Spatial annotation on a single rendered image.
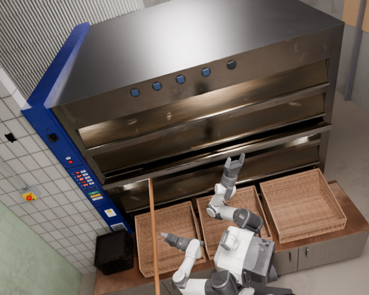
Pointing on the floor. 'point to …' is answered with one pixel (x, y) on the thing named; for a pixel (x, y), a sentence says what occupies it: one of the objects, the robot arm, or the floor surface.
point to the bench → (101, 285)
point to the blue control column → (63, 64)
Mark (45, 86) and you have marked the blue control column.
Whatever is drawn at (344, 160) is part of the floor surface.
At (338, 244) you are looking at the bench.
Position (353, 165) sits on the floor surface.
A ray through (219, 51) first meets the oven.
